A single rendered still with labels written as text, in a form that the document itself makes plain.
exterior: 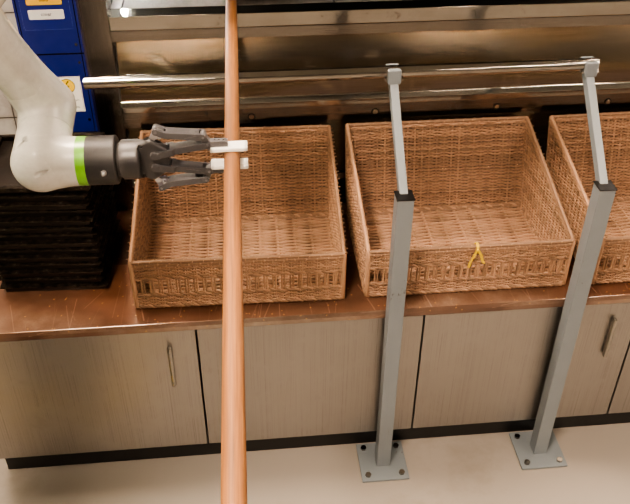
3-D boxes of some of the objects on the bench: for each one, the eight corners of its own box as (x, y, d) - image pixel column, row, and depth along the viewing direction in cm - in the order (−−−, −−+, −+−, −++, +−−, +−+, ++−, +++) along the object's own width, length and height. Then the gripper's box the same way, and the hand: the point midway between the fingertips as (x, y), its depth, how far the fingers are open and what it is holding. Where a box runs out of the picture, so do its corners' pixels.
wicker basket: (340, 200, 254) (342, 120, 238) (516, 191, 259) (530, 113, 242) (362, 300, 215) (366, 213, 199) (568, 288, 220) (590, 202, 203)
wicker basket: (148, 208, 250) (137, 127, 233) (331, 201, 254) (333, 121, 237) (132, 311, 211) (117, 224, 195) (348, 301, 215) (351, 215, 198)
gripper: (116, 111, 150) (245, 107, 152) (127, 185, 159) (249, 180, 161) (112, 131, 144) (246, 126, 146) (124, 206, 153) (250, 200, 155)
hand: (229, 155), depth 153 cm, fingers closed on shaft, 3 cm apart
